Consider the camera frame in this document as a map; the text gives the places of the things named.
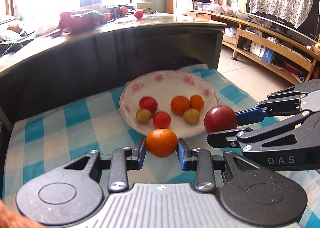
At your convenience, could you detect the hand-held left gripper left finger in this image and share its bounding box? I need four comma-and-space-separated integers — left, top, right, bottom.
59, 138, 147, 193

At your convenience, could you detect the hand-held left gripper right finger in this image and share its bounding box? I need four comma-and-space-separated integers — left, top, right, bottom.
176, 138, 263, 193

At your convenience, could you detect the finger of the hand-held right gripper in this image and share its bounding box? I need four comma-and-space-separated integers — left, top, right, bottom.
235, 79, 320, 127
206, 111, 311, 152

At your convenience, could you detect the large orange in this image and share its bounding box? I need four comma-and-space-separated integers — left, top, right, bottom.
145, 128, 178, 158

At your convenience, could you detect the dark red apple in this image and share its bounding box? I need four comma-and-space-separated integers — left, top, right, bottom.
204, 105, 238, 134

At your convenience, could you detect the small yellow-green fruit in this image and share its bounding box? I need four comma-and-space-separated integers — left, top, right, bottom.
136, 108, 152, 124
183, 108, 200, 125

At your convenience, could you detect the red tomato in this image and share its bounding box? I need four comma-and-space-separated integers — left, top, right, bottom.
152, 111, 172, 129
139, 96, 158, 113

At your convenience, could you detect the small orange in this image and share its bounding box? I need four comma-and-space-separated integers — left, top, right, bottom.
170, 95, 190, 115
190, 95, 205, 112

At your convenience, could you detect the white floral plate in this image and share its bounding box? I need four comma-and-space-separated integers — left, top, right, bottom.
119, 70, 221, 139

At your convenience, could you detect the person's left forearm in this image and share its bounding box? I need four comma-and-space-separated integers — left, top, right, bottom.
0, 199, 40, 228

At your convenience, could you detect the blue white box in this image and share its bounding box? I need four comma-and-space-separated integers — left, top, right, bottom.
250, 41, 274, 63

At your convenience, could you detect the blue white checkered tablecloth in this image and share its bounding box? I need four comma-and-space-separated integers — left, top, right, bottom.
2, 64, 320, 228

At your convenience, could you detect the wooden tv cabinet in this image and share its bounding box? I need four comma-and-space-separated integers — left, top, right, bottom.
187, 9, 320, 86

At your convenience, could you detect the dark wooden coffee table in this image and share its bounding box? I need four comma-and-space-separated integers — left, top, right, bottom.
0, 13, 228, 131

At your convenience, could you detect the black television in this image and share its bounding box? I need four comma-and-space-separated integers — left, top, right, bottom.
244, 0, 320, 45

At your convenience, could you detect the clear plastic storage box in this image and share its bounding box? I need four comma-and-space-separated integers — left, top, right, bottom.
196, 2, 220, 14

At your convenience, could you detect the red cloth bag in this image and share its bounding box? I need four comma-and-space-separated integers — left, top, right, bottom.
56, 11, 105, 33

